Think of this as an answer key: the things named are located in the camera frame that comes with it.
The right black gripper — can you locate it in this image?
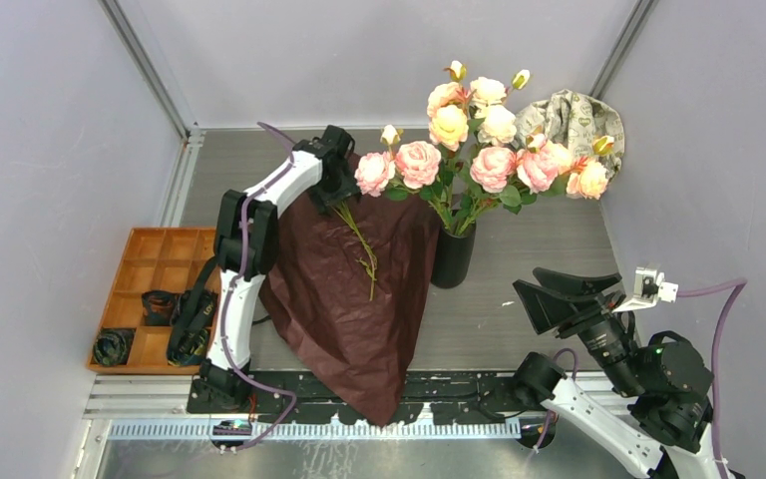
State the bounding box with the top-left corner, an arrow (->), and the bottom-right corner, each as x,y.
510,263 -> 645,392

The large pink rose stem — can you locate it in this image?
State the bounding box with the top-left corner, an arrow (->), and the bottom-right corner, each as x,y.
470,134 -> 566,222

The peach orange rose stem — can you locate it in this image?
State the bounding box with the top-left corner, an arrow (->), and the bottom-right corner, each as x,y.
424,60 -> 483,236

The cream peach rose stem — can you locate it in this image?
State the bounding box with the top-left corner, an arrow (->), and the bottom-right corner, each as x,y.
459,70 -> 626,220

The black gold-lettered ribbon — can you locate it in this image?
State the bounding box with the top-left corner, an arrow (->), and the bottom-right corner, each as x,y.
172,256 -> 218,332

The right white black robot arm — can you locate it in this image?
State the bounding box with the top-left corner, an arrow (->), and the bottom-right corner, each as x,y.
513,265 -> 740,478

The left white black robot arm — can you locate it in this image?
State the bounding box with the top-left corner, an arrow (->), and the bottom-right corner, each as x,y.
187,125 -> 359,414

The black cylindrical vase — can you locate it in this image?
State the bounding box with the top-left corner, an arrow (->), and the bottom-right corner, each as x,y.
430,224 -> 477,289

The cream patterned cloth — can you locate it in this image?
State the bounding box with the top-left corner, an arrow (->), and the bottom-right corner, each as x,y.
515,90 -> 626,183

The orange wooden compartment tray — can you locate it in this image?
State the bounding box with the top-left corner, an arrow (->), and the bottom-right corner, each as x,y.
86,228 -> 215,375

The rolled dark necktie upper-left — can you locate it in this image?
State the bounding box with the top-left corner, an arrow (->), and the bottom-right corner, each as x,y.
141,289 -> 179,326

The rolled green patterned necktie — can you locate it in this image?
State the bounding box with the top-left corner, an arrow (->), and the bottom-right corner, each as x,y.
92,328 -> 136,367

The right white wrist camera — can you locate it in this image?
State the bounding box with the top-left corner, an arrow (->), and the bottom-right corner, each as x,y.
613,265 -> 678,312

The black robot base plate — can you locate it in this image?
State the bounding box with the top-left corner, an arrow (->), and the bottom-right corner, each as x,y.
186,370 -> 545,425

